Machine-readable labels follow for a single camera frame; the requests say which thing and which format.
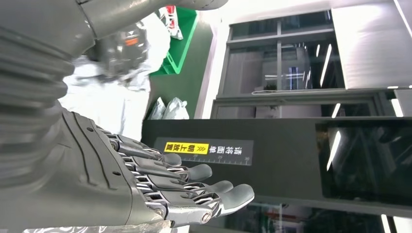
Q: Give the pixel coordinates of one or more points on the black inbound scanner machine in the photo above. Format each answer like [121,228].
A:
[283,160]

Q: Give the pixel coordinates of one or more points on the green plastic crate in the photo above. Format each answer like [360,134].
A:
[183,41]

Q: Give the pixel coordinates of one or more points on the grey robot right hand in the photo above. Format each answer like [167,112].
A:
[96,180]

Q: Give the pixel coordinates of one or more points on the flat white spare parcel bag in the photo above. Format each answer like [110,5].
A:
[157,111]

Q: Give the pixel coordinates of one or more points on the large grey-white spare parcel bag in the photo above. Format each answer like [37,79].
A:
[177,109]

